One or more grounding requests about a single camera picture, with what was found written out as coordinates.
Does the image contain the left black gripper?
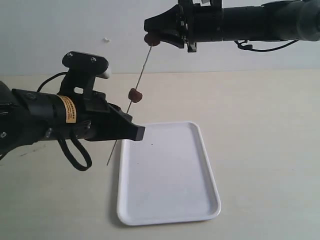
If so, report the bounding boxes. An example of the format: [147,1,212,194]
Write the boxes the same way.
[59,89,146,142]

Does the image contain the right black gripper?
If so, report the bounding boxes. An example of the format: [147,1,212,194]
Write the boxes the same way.
[144,0,223,53]

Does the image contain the dried red date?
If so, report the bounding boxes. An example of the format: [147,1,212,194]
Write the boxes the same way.
[144,33,161,47]
[128,88,143,103]

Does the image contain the thin metal skewer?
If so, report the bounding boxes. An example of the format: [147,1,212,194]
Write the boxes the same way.
[106,44,153,166]

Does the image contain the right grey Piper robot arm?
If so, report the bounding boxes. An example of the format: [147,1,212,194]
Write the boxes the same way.
[144,0,320,53]

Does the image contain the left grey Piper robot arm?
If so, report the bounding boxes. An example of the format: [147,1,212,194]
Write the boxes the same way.
[0,82,145,154]

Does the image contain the white plastic tray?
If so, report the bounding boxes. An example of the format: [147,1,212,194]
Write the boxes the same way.
[116,121,221,226]

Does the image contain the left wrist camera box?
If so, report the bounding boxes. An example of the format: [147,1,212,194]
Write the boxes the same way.
[59,51,111,98]

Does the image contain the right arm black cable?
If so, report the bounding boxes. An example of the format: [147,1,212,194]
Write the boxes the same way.
[233,39,300,53]

